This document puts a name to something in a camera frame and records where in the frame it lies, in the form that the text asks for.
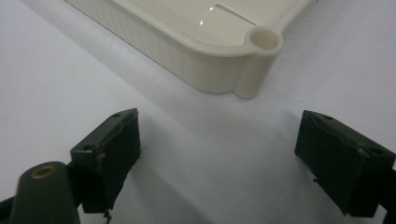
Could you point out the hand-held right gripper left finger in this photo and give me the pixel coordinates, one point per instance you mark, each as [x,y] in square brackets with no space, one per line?
[107,158]

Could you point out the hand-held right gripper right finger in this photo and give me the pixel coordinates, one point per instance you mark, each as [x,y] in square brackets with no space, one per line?
[339,161]

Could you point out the cream plastic tray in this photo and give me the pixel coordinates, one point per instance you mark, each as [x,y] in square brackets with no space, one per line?
[199,40]

